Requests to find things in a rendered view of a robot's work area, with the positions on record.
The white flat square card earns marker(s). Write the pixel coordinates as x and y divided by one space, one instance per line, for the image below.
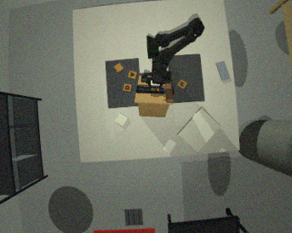
121 119

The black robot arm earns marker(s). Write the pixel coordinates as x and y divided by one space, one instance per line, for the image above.
160 64

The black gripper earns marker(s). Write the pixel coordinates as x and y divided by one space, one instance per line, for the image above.
146 79

